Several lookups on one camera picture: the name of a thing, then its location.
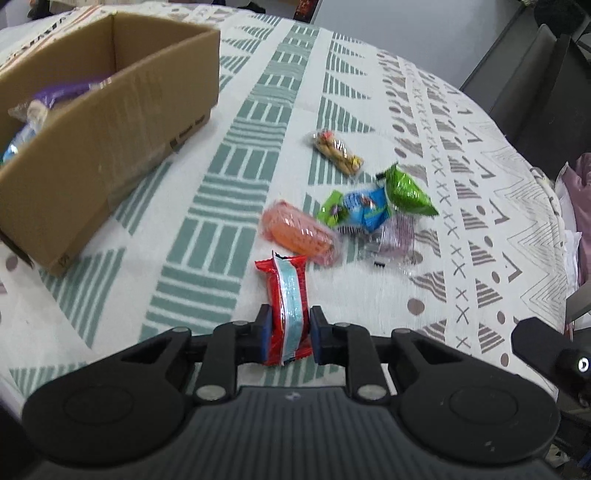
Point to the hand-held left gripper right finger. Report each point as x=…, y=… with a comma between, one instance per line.
x=315, y=339

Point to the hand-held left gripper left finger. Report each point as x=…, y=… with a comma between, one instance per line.
x=265, y=339

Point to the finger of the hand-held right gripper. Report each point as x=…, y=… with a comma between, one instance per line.
x=535, y=344

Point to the red snack packet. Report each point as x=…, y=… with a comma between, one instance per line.
x=286, y=295

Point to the orange pink clear packet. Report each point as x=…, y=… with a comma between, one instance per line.
x=295, y=230

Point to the pale pink clear packet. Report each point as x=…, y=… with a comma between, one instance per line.
x=395, y=237

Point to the small green snack packet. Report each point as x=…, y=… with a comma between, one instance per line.
x=332, y=210

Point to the small blue snack packet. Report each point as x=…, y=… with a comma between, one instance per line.
x=364, y=207

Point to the bright green snack packet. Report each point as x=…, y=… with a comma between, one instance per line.
x=408, y=194

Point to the beige nut snack packet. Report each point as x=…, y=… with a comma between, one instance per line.
x=337, y=152

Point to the brown cardboard box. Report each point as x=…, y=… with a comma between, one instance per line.
x=92, y=161

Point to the purple snack packet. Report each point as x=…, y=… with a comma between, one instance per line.
x=60, y=92

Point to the pink pillow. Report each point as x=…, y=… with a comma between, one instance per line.
x=582, y=198

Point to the patterned blanket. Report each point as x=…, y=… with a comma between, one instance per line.
x=231, y=184

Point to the leaning black panel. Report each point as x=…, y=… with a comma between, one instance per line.
x=545, y=101

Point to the leaning grey board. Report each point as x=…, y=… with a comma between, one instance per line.
x=498, y=55

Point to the brown bottle with red label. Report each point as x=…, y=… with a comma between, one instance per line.
x=307, y=9

